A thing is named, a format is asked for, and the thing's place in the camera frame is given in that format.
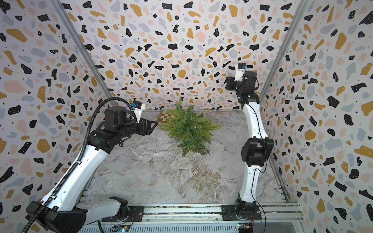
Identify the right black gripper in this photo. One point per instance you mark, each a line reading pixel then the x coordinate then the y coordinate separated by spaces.
pixel 230 83

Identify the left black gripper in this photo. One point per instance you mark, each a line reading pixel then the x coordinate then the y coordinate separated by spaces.
pixel 148 131

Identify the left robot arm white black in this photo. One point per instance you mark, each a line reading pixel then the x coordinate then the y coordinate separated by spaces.
pixel 59 210

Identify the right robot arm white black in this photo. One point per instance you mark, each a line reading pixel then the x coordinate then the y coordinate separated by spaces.
pixel 256 151

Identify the small green christmas tree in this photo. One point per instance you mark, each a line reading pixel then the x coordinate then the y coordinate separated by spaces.
pixel 192 131

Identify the wooden chessboard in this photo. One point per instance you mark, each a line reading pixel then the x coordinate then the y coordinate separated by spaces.
pixel 164 116

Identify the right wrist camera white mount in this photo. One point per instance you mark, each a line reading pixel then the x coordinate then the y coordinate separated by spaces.
pixel 240 69

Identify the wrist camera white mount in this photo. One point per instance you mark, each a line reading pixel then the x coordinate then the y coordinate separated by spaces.
pixel 138 107
pixel 240 69

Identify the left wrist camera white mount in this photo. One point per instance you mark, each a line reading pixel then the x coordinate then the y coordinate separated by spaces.
pixel 138 107

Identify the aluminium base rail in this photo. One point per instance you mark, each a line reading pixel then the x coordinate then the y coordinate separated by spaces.
pixel 205 218

